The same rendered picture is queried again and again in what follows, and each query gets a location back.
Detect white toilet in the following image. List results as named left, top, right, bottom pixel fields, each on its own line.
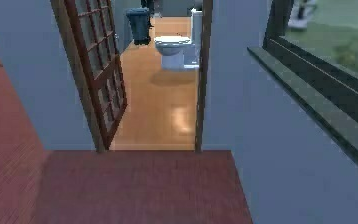
left=153, top=7, right=203, bottom=72

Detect brown paned room door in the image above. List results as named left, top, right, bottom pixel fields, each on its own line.
left=63, top=0, right=128, bottom=150

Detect dark blue waste bin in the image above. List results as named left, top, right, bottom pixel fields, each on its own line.
left=125, top=7, right=153, bottom=46

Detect dark framed window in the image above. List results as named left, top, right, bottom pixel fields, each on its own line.
left=247, top=0, right=358, bottom=178

